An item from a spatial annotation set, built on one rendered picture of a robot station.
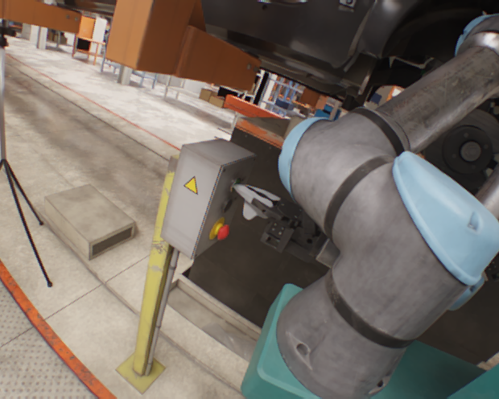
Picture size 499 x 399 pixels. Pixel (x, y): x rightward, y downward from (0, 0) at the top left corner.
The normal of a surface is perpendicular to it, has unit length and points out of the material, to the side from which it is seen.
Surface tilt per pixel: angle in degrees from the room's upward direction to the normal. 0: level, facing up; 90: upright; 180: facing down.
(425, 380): 0
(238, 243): 90
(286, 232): 90
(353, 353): 72
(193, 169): 90
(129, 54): 90
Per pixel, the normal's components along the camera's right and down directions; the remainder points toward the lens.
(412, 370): 0.34, -0.84
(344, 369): -0.33, -0.03
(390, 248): -0.84, -0.07
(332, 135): -0.40, -0.65
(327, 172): -0.73, -0.36
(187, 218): -0.42, 0.26
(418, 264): -0.65, 0.11
